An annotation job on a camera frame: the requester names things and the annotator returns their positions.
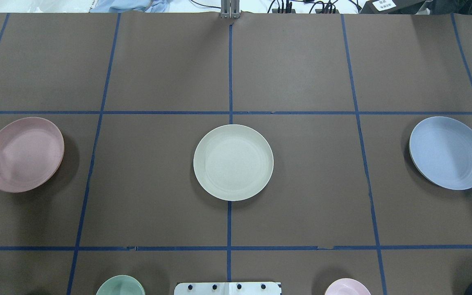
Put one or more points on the pink plate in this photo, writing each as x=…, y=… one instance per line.
x=31, y=151

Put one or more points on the blue plate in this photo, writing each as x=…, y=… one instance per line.
x=441, y=149

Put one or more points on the light blue cloth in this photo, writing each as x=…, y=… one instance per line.
x=120, y=6

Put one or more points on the green bowl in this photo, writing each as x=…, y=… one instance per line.
x=121, y=285

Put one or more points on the cream plate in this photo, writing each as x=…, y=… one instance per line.
x=233, y=162

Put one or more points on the black power strip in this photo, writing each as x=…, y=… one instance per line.
x=306, y=10

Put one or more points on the pink bowl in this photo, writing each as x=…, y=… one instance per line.
x=346, y=286

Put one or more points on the aluminium frame post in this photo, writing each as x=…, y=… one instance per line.
x=230, y=9

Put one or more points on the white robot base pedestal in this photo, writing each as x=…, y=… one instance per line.
x=229, y=288

